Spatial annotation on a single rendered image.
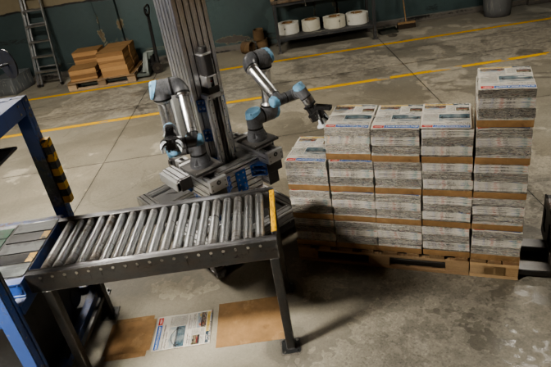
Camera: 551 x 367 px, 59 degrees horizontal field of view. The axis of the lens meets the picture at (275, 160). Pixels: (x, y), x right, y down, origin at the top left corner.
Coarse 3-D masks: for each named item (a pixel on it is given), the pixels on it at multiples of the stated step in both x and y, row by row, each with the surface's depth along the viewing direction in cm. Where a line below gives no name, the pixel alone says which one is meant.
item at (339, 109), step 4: (360, 104) 328; (336, 108) 328; (340, 108) 326; (344, 108) 325; (348, 108) 325; (352, 108) 324; (356, 108) 323; (360, 108) 322; (364, 108) 321; (368, 108) 320; (372, 108) 319; (376, 108) 320; (332, 112) 323; (336, 112) 322; (340, 112) 321; (344, 112) 320; (348, 112) 319; (352, 112) 318; (356, 112) 317; (360, 112) 316; (364, 112) 315; (368, 112) 314; (372, 112) 313
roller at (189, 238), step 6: (198, 204) 297; (192, 210) 291; (198, 210) 293; (192, 216) 284; (192, 222) 278; (192, 228) 274; (186, 234) 269; (192, 234) 269; (186, 240) 264; (192, 240) 265; (186, 246) 259; (192, 246) 261
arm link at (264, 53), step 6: (264, 48) 337; (258, 54) 333; (264, 54) 335; (270, 54) 337; (258, 60) 333; (264, 60) 336; (270, 60) 339; (258, 66) 338; (264, 66) 339; (270, 66) 341; (264, 72) 342; (270, 72) 346; (270, 78) 347; (264, 96) 352; (264, 102) 355; (264, 108) 355; (270, 108) 355; (276, 108) 359; (270, 114) 356; (276, 114) 360
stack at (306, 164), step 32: (288, 160) 323; (320, 160) 316; (352, 160) 309; (320, 192) 326; (352, 192) 320; (320, 224) 340; (352, 224) 330; (384, 224) 322; (320, 256) 356; (384, 256) 335; (416, 256) 327
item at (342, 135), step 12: (336, 120) 310; (348, 120) 307; (360, 120) 305; (372, 120) 305; (336, 132) 302; (348, 132) 300; (360, 132) 297; (336, 144) 308; (348, 144) 305; (360, 144) 302
